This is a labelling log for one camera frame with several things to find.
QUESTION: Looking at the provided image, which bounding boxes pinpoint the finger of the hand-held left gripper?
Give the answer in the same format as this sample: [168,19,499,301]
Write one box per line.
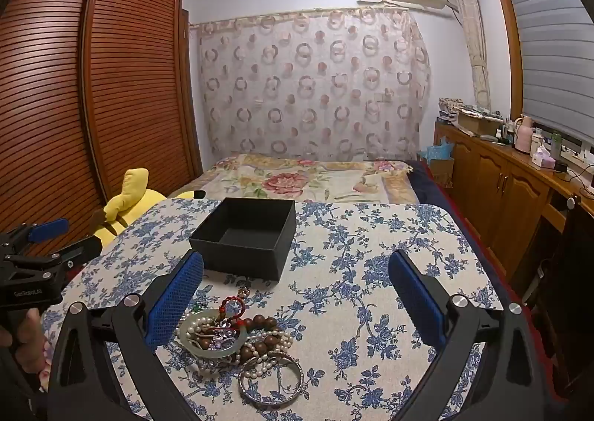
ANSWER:
[0,218,71,251]
[9,235,104,271]

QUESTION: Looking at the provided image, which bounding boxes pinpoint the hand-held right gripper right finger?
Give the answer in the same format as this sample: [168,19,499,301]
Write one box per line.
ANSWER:
[387,249,558,421]

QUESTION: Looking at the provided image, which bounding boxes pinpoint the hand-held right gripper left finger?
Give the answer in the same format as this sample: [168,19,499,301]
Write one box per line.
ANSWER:
[46,249,205,421]

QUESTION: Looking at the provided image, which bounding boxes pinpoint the small pearl bracelet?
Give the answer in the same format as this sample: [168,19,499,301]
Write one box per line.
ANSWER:
[187,316,223,344]

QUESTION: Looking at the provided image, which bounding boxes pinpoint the red cord bead charm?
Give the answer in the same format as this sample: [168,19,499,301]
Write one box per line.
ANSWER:
[218,288,250,333]

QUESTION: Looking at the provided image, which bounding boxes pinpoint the pale jade bangle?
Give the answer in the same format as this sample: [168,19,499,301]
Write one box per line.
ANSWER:
[179,312,249,357]

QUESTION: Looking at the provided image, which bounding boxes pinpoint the purple crystal bracelet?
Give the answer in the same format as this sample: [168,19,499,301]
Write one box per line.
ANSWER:
[206,332,235,351]

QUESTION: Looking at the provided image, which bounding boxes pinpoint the black box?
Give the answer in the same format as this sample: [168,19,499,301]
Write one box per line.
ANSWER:
[188,197,297,283]

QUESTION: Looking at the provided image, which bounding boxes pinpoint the wooden bead bracelet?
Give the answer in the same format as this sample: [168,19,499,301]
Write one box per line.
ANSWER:
[234,315,284,359]

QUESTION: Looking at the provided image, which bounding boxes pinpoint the large pearl bracelet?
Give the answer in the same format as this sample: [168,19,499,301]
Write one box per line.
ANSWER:
[232,330,298,381]

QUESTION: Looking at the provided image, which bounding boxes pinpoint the silver bangles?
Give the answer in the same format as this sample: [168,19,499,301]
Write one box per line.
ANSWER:
[238,353,305,405]

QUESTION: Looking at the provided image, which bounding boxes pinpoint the person's left hand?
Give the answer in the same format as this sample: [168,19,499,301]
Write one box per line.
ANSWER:
[0,307,43,359]

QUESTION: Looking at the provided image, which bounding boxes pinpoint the blue floral tablecloth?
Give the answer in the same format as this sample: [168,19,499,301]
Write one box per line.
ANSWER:
[39,198,511,421]

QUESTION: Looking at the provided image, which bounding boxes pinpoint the yellow plush toy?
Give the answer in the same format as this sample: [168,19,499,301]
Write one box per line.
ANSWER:
[90,167,207,248]

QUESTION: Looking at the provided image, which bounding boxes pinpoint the dark blue blanket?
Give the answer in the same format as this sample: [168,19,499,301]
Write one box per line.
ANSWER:
[407,160,454,205]

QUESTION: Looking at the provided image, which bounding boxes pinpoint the brown cardboard box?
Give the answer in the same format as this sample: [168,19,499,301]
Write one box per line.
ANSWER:
[429,156,456,187]

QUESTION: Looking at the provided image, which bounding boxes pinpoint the wooden sideboard cabinet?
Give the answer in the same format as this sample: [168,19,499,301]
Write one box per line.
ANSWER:
[434,119,594,278]

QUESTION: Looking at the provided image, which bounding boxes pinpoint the blue plastic bag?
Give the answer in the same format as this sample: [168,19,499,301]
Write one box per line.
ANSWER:
[418,136,453,162]

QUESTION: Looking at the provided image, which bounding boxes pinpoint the black chair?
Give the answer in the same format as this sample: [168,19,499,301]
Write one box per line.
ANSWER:
[533,196,594,398]

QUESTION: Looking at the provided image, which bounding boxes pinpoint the floral bed blanket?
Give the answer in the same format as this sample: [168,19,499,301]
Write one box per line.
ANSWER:
[167,153,418,205]

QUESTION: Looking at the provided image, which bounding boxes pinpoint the wooden louvered wardrobe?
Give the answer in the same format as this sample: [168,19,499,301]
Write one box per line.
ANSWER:
[0,0,205,259]

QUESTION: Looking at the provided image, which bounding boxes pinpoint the open cardboard box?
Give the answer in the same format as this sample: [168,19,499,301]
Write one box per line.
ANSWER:
[457,108,504,136]

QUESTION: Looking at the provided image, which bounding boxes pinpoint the pink tissue box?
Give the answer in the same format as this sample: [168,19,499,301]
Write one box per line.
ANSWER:
[531,145,556,169]

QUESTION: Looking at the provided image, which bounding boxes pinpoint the pink thermos jug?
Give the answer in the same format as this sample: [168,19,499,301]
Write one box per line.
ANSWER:
[513,114,534,153]

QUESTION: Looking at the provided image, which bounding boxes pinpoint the pile of papers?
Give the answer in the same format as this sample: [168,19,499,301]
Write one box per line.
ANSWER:
[438,97,474,125]

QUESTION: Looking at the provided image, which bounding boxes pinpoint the tied beige curtain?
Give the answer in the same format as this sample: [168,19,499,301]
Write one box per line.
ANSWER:
[448,0,493,111]

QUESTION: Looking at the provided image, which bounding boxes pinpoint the grey window blind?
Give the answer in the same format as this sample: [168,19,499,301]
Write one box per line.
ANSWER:
[501,0,594,146]

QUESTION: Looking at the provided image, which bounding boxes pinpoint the black cable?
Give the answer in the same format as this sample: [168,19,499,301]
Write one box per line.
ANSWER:
[557,165,594,199]

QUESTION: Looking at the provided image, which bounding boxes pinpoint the ring patterned curtain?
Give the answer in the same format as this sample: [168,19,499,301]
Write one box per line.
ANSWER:
[197,8,432,162]

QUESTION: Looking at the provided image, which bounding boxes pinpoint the wooden window frame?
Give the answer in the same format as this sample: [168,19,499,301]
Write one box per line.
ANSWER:
[487,0,594,157]

